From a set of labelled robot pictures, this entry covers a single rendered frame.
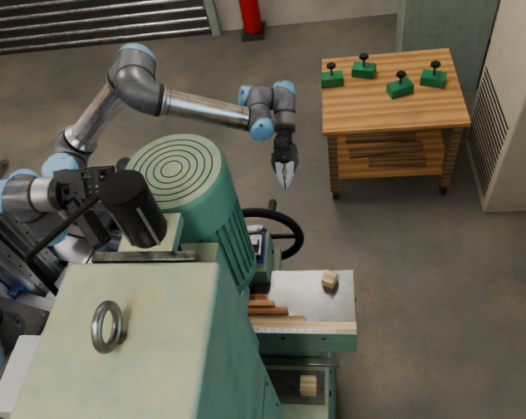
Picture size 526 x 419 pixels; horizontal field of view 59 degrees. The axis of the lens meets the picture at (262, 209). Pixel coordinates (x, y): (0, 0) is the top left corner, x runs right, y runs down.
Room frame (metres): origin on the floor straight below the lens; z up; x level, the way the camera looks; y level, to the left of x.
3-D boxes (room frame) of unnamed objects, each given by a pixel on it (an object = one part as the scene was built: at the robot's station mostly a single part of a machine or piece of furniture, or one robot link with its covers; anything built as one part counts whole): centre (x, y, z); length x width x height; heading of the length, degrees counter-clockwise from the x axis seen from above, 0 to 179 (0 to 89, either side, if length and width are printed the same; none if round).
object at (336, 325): (0.53, 0.14, 0.92); 0.60 x 0.02 x 0.05; 74
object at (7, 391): (0.27, 0.35, 1.40); 0.10 x 0.06 x 0.16; 164
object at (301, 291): (0.65, 0.10, 0.87); 0.61 x 0.30 x 0.06; 74
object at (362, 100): (1.75, -0.74, 0.32); 0.66 x 0.57 x 0.64; 75
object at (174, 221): (0.41, 0.16, 1.54); 0.08 x 0.08 x 0.17; 74
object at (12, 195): (0.76, 0.51, 1.34); 0.11 x 0.08 x 0.09; 74
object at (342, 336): (0.51, 0.14, 0.93); 0.60 x 0.02 x 0.06; 74
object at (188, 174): (0.54, 0.13, 1.35); 0.18 x 0.18 x 0.31
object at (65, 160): (1.18, 0.61, 0.98); 0.13 x 0.12 x 0.14; 176
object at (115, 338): (0.27, 0.21, 1.55); 0.06 x 0.02 x 0.07; 164
